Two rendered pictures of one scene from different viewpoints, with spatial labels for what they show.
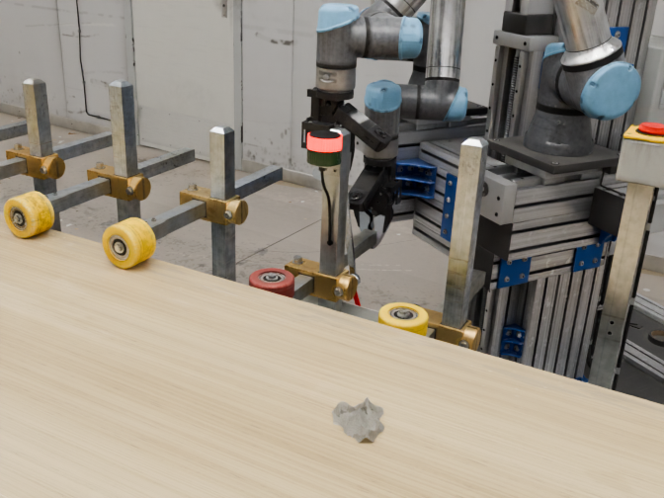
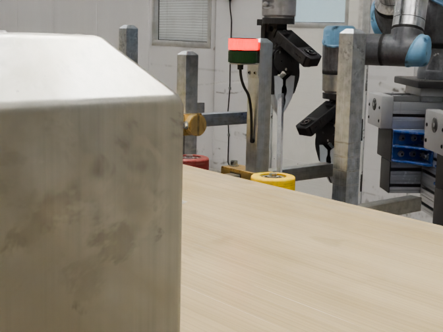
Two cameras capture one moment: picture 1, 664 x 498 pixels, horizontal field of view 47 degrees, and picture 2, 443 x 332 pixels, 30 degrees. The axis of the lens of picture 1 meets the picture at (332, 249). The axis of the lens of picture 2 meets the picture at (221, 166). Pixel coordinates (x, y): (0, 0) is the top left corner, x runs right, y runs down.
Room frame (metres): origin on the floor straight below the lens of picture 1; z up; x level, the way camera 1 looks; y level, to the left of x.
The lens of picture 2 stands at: (-0.28, -0.62, 1.17)
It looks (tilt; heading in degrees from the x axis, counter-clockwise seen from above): 10 degrees down; 23
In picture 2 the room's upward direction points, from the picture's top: 1 degrees clockwise
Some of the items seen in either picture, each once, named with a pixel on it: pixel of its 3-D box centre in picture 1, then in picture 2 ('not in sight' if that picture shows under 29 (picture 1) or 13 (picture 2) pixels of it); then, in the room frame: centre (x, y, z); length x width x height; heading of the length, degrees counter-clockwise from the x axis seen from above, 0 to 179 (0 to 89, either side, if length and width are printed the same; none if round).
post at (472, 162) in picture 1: (459, 273); (346, 159); (1.21, -0.22, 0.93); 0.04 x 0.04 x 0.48; 63
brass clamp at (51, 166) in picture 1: (36, 163); not in sight; (1.68, 0.69, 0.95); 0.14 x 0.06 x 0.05; 63
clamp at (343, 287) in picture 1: (319, 281); (248, 180); (1.33, 0.02, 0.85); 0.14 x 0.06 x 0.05; 63
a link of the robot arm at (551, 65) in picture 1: (570, 72); not in sight; (1.67, -0.49, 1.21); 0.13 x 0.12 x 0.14; 10
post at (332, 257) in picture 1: (332, 253); (257, 153); (1.32, 0.00, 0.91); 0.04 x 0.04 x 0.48; 63
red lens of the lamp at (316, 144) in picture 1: (324, 140); (242, 44); (1.28, 0.02, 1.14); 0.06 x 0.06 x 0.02
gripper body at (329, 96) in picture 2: (379, 181); (339, 118); (1.60, -0.10, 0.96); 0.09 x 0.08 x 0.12; 153
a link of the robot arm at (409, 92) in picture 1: (390, 100); (359, 49); (1.69, -0.12, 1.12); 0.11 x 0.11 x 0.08; 87
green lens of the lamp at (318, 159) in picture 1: (324, 155); (242, 56); (1.28, 0.02, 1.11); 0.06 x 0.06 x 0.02
